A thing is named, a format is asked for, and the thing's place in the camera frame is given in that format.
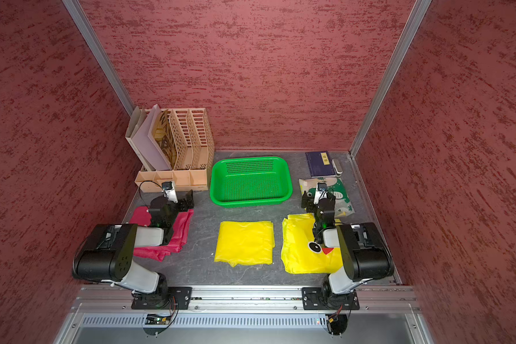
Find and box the pink raincoat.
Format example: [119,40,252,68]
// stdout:
[130,206,194,262]

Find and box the green dinosaur raincoat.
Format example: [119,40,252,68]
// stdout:
[298,177,355,218]

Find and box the yellow duck raincoat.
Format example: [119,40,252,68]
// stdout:
[281,214,343,275]

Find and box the plain yellow raincoat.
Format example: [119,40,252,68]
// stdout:
[214,221,275,267]

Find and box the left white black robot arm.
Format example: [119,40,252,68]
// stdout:
[72,189,194,302]

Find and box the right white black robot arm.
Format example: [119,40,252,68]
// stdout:
[301,189,394,301]

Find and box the green plastic basket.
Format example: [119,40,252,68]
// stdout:
[209,156,293,208]

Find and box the dark blue book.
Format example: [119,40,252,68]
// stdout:
[305,151,336,178]

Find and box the small grey white device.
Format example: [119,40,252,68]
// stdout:
[332,159,343,176]

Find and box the beige desk file organizer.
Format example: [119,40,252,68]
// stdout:
[135,108,215,193]

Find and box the brown patterned book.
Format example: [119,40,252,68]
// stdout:
[152,110,177,169]

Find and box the lilac folder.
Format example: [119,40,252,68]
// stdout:
[133,104,170,171]

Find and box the beige cardboard folder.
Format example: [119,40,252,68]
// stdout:
[125,106,155,171]

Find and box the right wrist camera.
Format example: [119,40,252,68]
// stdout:
[314,183,328,204]

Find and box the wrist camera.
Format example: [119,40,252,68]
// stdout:
[161,181,178,204]
[314,183,328,204]

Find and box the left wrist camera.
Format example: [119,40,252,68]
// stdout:
[161,181,178,204]

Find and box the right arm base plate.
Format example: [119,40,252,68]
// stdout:
[302,288,360,311]

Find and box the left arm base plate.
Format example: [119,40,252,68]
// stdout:
[131,287,193,311]

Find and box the aluminium front rail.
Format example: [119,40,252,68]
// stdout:
[70,285,422,314]

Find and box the left circuit board with wires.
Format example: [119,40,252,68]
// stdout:
[143,314,175,337]

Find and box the left aluminium corner post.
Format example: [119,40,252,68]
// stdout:
[62,0,135,115]

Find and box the aluminium corner post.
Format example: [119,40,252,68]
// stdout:
[349,0,431,161]
[62,0,135,115]

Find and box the right aluminium corner post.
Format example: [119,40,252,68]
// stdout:
[349,0,431,161]

